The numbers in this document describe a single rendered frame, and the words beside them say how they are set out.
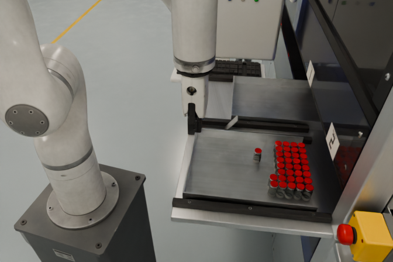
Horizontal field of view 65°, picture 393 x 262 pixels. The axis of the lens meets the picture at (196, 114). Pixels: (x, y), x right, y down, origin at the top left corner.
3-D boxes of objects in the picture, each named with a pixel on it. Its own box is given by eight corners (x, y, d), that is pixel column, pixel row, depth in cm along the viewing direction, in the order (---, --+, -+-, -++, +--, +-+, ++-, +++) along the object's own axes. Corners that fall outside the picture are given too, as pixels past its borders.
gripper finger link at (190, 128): (200, 117, 67) (199, 140, 71) (201, 108, 69) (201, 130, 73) (185, 116, 67) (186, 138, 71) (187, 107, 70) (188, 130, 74)
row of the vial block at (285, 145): (286, 151, 96) (289, 141, 93) (293, 199, 82) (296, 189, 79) (279, 151, 96) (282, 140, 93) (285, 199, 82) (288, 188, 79)
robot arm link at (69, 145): (33, 172, 68) (-13, 80, 53) (54, 119, 83) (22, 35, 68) (88, 168, 69) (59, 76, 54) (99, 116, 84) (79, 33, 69)
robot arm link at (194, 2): (172, 42, 65) (174, 64, 57) (168, -25, 56) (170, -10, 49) (211, 40, 65) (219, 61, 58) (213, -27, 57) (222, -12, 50)
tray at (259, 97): (317, 88, 124) (319, 80, 122) (331, 130, 104) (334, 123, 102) (233, 82, 127) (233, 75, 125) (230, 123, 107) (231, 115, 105)
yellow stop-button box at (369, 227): (378, 232, 66) (391, 213, 62) (390, 266, 61) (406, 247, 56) (342, 228, 67) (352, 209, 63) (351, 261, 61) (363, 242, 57)
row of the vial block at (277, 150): (279, 151, 96) (282, 140, 93) (284, 199, 82) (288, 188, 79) (272, 150, 96) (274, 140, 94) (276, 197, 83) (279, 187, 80)
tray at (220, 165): (300, 144, 99) (303, 137, 97) (314, 215, 79) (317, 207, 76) (196, 135, 102) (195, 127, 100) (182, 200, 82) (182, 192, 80)
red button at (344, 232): (351, 231, 65) (358, 221, 62) (357, 250, 62) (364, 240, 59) (333, 230, 65) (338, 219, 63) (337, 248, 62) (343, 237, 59)
